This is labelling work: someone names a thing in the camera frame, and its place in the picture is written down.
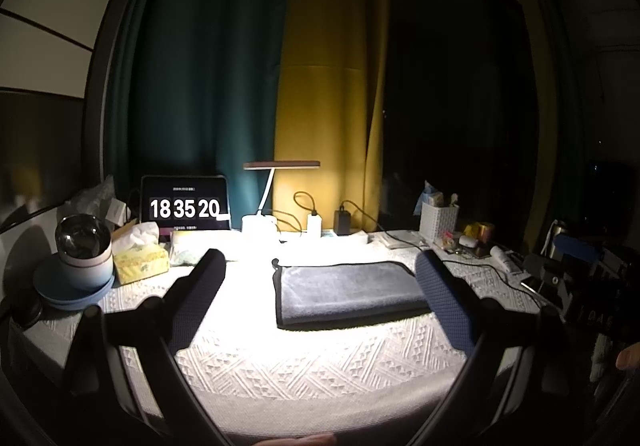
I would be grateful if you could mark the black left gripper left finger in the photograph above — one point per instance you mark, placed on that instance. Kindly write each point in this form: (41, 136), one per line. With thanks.
(187, 301)

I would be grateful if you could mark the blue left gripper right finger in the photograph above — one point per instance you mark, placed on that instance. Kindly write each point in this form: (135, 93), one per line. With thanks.
(451, 299)

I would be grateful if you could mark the purple and grey towel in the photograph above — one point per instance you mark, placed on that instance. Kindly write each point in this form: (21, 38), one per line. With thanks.
(327, 297)

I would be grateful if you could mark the operator hand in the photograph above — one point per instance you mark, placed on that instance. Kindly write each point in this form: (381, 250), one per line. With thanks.
(629, 358)

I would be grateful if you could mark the yellow tissue pack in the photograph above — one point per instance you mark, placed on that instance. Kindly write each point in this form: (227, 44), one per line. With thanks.
(137, 252)

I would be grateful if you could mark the white cream tube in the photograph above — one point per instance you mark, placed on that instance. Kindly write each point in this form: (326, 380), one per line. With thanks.
(507, 265)

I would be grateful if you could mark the white earbuds case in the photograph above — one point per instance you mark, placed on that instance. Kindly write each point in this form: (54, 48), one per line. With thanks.
(468, 242)

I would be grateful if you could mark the gold tin can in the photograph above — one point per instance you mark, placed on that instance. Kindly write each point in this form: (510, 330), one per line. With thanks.
(483, 232)

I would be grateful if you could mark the white perforated basket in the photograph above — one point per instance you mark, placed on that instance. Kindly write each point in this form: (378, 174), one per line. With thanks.
(436, 221)

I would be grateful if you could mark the tablet showing clock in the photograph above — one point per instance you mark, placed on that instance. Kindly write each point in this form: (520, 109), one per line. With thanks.
(185, 202)

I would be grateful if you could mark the white desk lamp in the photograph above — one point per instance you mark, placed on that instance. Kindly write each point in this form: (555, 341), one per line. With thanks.
(266, 223)

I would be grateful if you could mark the steel bowl on blue cup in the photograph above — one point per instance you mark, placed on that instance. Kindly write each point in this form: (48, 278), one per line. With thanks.
(84, 246)

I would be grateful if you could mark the steel thermos bottle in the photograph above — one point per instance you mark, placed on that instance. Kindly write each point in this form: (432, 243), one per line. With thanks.
(549, 249)

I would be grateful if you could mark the blue plate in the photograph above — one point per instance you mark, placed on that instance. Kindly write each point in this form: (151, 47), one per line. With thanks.
(54, 287)

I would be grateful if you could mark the black power adapter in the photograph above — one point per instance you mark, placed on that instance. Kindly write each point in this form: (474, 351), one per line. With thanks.
(342, 221)

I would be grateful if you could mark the white usb charger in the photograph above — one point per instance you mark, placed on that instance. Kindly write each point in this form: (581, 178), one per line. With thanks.
(314, 225)

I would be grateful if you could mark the teal curtain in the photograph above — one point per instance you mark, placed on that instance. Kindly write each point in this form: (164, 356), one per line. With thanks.
(193, 91)

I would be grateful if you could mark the yellow curtain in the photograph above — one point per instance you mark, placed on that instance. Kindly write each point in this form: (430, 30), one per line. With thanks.
(330, 106)

